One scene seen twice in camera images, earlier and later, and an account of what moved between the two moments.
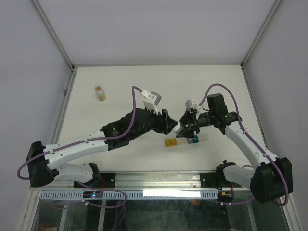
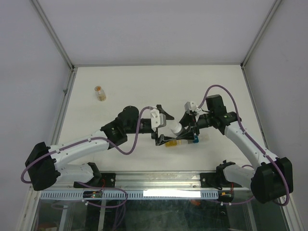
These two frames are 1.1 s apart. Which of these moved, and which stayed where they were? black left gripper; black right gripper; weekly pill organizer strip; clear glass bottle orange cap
Moved: black left gripper
Stayed: black right gripper; weekly pill organizer strip; clear glass bottle orange cap
